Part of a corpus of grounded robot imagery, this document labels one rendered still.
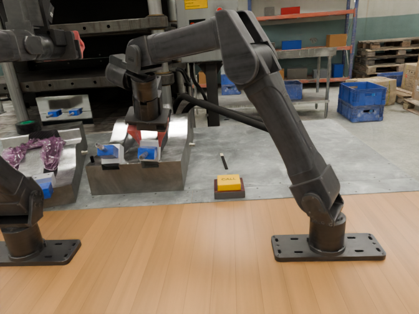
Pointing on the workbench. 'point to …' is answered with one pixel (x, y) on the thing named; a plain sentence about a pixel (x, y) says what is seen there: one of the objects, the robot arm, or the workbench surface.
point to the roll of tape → (28, 126)
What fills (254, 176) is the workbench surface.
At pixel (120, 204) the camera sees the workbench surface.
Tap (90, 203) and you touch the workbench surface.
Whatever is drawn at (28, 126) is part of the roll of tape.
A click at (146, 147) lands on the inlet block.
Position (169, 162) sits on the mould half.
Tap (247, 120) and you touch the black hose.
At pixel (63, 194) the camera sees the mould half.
